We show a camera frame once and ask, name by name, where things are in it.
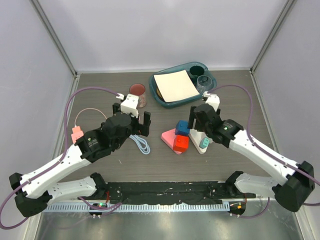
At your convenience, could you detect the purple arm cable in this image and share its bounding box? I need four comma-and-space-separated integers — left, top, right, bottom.
0, 86, 123, 229
209, 84, 320, 219

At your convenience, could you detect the teal plug adapter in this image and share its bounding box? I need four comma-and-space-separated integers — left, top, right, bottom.
199, 137, 210, 149

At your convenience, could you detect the white paper sheet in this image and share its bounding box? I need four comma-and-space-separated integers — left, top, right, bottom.
154, 70, 199, 103

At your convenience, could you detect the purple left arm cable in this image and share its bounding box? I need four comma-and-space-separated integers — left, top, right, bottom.
0, 86, 123, 229

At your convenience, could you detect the teal plastic tray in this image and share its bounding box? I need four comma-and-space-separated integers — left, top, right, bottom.
149, 61, 217, 109

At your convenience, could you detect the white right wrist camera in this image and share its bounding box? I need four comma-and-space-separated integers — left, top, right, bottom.
202, 91, 220, 111

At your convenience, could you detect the pink charging cable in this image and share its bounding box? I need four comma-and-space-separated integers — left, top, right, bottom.
74, 107, 107, 129

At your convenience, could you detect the pink triangular power strip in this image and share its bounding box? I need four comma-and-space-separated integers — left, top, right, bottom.
160, 128, 182, 155

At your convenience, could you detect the white triangular power strip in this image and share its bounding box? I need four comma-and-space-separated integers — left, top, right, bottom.
189, 129, 213, 154

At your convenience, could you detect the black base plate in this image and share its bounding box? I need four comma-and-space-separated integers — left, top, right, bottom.
77, 180, 257, 206

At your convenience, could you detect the perforated cable duct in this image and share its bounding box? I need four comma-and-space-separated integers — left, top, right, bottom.
43, 201, 230, 213

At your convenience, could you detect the red cube socket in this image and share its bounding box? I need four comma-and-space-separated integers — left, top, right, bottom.
172, 135, 189, 153

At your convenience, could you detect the blue cube socket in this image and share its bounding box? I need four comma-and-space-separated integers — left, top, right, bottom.
174, 120, 190, 137

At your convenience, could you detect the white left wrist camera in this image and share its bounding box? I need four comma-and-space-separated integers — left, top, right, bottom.
120, 94, 139, 118

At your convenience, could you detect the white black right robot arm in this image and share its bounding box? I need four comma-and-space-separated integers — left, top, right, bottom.
188, 103, 315, 212

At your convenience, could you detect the pink charger plug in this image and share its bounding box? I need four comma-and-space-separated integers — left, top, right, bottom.
71, 126, 84, 144

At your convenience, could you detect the light blue power cord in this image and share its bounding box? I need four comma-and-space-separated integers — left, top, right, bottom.
129, 134, 152, 155

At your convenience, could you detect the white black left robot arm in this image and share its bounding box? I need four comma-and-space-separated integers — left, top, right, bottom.
9, 103, 151, 217

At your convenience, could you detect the dark green cup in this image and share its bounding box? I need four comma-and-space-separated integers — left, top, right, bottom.
189, 65, 205, 79

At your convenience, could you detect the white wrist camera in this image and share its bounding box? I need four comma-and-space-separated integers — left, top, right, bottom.
120, 94, 139, 118
202, 91, 220, 111

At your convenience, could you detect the clear glass cup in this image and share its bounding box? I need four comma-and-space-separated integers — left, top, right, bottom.
196, 75, 214, 94

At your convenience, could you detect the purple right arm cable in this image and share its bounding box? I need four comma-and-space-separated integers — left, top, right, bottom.
209, 84, 320, 219

